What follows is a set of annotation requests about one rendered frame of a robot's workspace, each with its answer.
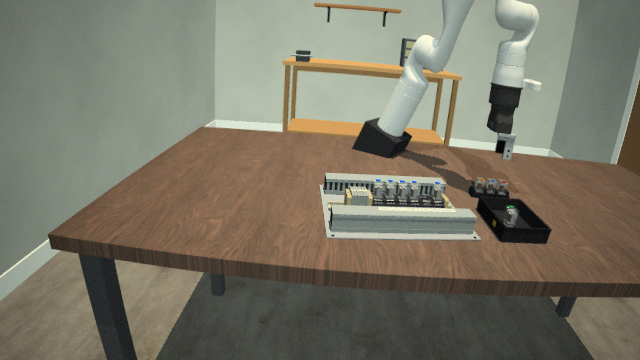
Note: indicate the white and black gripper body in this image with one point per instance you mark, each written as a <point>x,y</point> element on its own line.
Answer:
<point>505,94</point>

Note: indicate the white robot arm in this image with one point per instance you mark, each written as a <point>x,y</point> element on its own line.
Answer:
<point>433,55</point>

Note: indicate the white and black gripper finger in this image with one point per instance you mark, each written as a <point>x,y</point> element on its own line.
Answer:
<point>509,144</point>
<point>500,144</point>

